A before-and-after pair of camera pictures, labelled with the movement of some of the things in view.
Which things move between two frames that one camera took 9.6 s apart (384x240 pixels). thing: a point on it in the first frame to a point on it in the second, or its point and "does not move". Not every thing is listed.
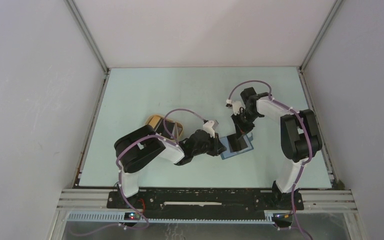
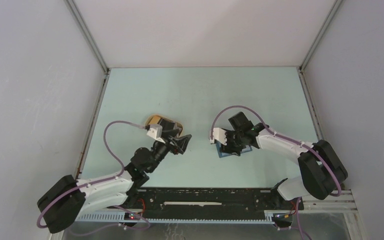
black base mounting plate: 204,201 does not move
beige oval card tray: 177,129 does not move
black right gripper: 241,129 to 229,148
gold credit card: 154,121 does not move
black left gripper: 217,147 to 181,142
